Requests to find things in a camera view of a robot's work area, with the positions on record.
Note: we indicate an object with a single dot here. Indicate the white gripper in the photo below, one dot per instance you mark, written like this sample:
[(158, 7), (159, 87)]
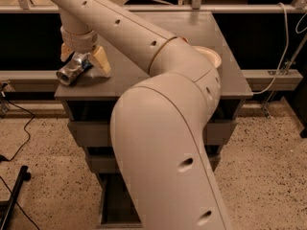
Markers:
[(80, 42)]

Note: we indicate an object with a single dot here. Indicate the crushed silver redbull can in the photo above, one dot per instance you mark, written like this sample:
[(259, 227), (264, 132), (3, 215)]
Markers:
[(74, 68)]

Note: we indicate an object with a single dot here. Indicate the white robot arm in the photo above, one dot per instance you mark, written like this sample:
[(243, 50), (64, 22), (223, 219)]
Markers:
[(156, 126)]

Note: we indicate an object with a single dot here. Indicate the grey wooden drawer cabinet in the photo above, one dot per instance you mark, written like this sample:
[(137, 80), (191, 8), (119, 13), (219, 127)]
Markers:
[(92, 97)]

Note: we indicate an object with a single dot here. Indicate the grey top drawer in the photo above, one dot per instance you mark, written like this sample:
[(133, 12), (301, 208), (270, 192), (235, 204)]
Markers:
[(96, 134)]

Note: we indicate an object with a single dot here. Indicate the crushed red cola can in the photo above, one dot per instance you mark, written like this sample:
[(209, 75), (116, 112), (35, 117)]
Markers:
[(184, 39)]

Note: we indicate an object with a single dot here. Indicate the grey middle drawer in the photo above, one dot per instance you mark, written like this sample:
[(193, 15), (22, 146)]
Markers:
[(101, 162)]

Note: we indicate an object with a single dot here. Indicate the grey open bottom drawer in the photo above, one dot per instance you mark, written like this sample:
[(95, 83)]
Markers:
[(117, 211)]

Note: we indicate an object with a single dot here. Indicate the metal window railing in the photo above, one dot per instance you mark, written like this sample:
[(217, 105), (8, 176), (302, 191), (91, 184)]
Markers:
[(224, 7)]

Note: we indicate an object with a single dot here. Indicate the beige paper bowl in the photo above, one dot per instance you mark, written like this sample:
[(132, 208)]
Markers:
[(211, 55)]

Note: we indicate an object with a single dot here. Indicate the black stand leg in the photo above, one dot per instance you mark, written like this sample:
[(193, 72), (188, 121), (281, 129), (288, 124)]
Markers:
[(6, 206)]

